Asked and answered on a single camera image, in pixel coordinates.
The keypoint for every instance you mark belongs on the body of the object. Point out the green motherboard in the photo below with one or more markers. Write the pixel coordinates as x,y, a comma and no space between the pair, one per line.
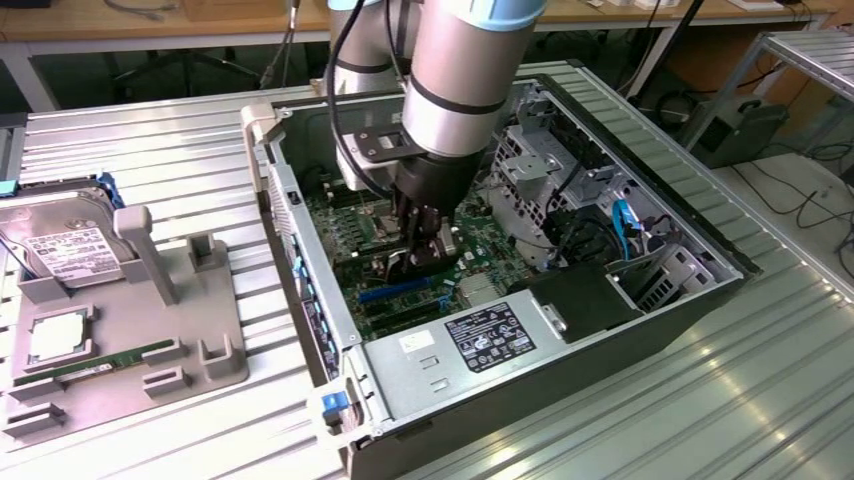
480,255

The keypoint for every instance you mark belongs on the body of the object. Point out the grey power supply unit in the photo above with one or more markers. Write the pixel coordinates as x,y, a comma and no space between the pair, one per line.
414,380

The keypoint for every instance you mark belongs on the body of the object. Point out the wooden desk with grey frame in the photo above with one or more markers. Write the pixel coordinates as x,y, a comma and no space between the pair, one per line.
67,22

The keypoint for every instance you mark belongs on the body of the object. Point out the hard disk with white label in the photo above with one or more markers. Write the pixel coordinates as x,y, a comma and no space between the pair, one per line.
60,240

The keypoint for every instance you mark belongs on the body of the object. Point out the silver CPU chip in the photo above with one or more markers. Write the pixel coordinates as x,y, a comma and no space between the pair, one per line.
60,337

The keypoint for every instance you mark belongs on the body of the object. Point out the blue expansion slot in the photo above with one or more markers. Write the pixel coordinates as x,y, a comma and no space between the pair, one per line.
394,291

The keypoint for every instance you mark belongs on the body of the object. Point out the metal slat table frame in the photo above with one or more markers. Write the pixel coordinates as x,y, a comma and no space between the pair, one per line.
814,52

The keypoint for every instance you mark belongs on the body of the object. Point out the graphics card with metal bracket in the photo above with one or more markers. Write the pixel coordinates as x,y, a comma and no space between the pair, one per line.
390,267

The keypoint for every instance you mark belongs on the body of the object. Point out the wrist camera with black bracket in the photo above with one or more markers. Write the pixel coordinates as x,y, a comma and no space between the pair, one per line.
370,160

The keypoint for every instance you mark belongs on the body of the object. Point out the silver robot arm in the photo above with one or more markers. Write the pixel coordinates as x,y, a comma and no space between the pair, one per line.
460,75

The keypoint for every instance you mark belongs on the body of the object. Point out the green RAM stick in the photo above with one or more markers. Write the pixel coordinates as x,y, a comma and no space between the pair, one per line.
100,367

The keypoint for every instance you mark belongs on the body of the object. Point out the black expansion slot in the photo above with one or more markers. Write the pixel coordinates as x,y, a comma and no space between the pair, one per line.
407,317

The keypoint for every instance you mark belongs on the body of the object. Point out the grey parts rack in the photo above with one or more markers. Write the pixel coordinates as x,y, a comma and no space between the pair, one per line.
133,325

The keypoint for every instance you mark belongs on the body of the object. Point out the silver metal drive cage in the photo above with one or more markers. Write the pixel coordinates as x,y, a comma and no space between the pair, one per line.
527,170

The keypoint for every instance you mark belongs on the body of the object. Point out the black RAM slots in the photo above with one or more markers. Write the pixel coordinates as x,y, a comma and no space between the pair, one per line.
343,197

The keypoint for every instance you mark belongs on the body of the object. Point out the open black PC case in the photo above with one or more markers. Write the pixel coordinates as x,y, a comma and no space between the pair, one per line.
467,430

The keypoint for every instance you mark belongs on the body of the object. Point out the blue plastic disk caddy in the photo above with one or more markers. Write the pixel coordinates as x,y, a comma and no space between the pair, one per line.
108,190

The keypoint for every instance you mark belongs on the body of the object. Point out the blue case latch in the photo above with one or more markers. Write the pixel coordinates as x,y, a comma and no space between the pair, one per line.
334,402

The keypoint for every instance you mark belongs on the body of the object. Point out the CPU socket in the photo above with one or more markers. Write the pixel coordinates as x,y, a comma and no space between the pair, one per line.
383,227

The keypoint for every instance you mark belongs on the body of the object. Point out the silver chipset heatsink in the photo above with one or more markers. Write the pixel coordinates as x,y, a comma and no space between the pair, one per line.
479,291

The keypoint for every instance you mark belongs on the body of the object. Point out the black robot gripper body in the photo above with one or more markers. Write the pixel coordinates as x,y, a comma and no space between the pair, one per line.
434,185

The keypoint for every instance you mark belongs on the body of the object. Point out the black box device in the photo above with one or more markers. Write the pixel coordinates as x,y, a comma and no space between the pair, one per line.
741,132

